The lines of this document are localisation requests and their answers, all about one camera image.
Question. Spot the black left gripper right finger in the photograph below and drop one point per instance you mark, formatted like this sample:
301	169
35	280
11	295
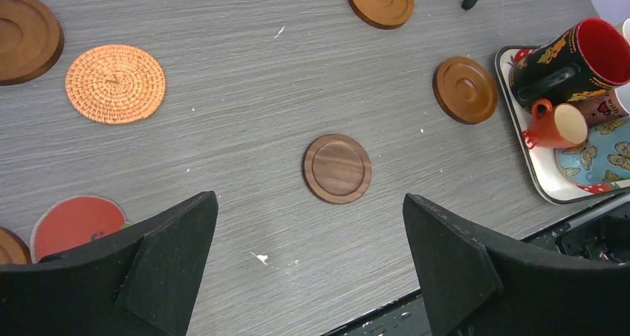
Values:
476	281

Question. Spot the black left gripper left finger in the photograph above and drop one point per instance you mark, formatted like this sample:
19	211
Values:
141	280

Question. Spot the red apple paper coaster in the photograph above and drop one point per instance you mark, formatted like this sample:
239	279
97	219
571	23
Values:
73	222

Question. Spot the brown ringed coaster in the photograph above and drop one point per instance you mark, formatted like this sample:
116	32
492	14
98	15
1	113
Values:
13	249
465	90
384	14
32	40

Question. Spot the dark walnut coaster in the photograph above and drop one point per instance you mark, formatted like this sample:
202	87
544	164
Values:
337	169

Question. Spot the woven rattan coaster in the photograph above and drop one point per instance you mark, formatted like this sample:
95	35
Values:
115	84

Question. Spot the small orange cup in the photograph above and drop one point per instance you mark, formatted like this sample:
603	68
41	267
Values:
556	127

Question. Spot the white tray black rim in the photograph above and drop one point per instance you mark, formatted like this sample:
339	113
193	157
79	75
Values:
546	176

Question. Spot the blue butterfly plate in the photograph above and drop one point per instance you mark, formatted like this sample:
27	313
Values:
602	158

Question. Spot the brown printed mug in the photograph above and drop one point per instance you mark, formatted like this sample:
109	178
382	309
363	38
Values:
605	107

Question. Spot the black floral mug red inside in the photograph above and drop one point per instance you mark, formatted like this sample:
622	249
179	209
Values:
587	60

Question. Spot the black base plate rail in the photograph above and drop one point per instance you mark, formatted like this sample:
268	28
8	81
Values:
599	234

